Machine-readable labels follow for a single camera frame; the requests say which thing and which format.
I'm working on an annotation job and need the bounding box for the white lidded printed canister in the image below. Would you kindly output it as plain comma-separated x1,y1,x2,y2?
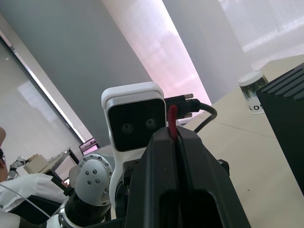
238,70,269,115

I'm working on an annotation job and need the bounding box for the black ribbed box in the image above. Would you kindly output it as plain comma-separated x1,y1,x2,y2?
256,62,304,203

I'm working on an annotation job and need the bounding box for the background desk with clutter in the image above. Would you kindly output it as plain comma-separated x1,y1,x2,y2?
22,147,80,181

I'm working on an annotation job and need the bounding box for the background monitor screen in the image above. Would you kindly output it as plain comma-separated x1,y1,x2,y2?
78,137,101,153

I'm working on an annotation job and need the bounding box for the red watch strap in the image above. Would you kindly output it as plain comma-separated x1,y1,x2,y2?
167,104,178,143

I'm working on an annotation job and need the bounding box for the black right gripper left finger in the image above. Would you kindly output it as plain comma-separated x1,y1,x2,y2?
124,127,178,228

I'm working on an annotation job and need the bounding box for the person in white shirt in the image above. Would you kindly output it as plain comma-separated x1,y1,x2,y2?
0,126,70,212

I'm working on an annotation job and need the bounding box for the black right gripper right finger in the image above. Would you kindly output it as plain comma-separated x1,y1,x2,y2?
176,126,252,228

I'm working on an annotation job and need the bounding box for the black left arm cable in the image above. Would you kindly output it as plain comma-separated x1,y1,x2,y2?
165,93,218,133

